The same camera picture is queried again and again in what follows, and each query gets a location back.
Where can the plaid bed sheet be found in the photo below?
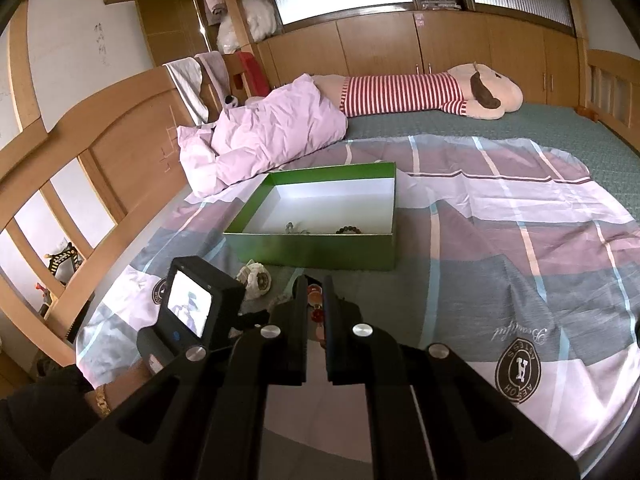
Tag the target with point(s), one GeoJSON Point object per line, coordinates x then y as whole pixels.
{"type": "Point", "coordinates": [475, 285]}

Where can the hanging clothes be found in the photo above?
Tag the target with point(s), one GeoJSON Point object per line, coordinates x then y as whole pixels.
{"type": "Point", "coordinates": [212, 0]}

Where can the wooden wall cabinets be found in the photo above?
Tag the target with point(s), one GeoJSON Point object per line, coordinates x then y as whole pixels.
{"type": "Point", "coordinates": [380, 45]}

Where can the person's left hand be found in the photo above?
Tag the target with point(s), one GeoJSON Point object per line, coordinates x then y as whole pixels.
{"type": "Point", "coordinates": [127, 382]}

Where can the person's left forearm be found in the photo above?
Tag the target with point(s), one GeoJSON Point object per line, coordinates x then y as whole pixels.
{"type": "Point", "coordinates": [45, 420]}

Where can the red cloth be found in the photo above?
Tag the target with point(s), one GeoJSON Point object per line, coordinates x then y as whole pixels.
{"type": "Point", "coordinates": [252, 72]}

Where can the pink quilt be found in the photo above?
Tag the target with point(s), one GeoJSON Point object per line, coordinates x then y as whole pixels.
{"type": "Point", "coordinates": [280, 125]}

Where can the small black white plush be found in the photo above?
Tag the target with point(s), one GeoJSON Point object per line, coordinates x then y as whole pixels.
{"type": "Point", "coordinates": [231, 101]}

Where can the wooden headboard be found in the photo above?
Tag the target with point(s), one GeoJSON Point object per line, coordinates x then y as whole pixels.
{"type": "Point", "coordinates": [125, 140]}

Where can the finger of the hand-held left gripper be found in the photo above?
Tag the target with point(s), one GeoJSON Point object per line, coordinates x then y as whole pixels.
{"type": "Point", "coordinates": [252, 320]}

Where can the grey pink cloth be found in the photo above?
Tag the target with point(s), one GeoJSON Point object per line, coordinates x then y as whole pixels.
{"type": "Point", "coordinates": [212, 72]}

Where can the wooden footboard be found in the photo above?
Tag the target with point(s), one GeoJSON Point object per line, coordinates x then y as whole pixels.
{"type": "Point", "coordinates": [612, 90]}

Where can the white towel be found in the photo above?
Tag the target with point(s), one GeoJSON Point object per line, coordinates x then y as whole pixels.
{"type": "Point", "coordinates": [187, 90]}

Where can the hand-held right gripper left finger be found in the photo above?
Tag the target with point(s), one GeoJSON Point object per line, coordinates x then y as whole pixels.
{"type": "Point", "coordinates": [299, 330]}

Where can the striped plush toy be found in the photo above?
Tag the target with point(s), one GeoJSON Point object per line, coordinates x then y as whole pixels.
{"type": "Point", "coordinates": [400, 92]}

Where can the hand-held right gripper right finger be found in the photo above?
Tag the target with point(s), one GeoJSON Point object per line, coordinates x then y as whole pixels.
{"type": "Point", "coordinates": [332, 330]}

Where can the large white plastic bag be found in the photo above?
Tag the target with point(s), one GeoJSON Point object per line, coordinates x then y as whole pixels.
{"type": "Point", "coordinates": [260, 15]}

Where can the green mattress cover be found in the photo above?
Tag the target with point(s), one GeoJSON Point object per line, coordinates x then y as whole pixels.
{"type": "Point", "coordinates": [550, 130]}

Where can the black orange toy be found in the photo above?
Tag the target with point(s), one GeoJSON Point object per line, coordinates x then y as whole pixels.
{"type": "Point", "coordinates": [62, 262]}

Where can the green cardboard box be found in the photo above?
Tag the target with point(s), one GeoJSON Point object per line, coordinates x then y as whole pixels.
{"type": "Point", "coordinates": [310, 255]}

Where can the small white plastic bag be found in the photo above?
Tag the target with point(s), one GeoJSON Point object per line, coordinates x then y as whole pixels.
{"type": "Point", "coordinates": [231, 35]}

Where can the wooden wardrobe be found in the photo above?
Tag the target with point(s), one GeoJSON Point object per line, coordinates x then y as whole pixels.
{"type": "Point", "coordinates": [160, 20]}

